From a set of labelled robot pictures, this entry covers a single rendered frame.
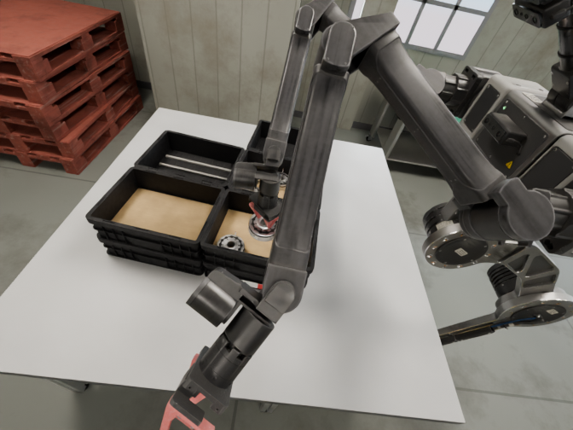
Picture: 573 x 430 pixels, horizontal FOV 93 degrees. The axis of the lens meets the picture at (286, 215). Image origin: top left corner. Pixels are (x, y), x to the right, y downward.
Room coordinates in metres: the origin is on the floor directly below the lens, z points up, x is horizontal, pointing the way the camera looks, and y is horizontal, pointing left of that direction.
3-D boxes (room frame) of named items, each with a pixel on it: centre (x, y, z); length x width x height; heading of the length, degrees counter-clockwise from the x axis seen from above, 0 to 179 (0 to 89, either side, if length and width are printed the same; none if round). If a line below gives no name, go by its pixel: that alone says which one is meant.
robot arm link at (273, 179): (0.56, 0.07, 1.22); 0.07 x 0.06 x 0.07; 97
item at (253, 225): (0.57, 0.06, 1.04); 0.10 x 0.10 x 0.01
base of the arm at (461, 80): (0.89, -0.38, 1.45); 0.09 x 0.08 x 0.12; 6
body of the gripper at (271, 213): (0.57, 0.06, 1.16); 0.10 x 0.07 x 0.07; 53
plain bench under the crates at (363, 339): (0.93, 0.15, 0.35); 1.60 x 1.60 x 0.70; 6
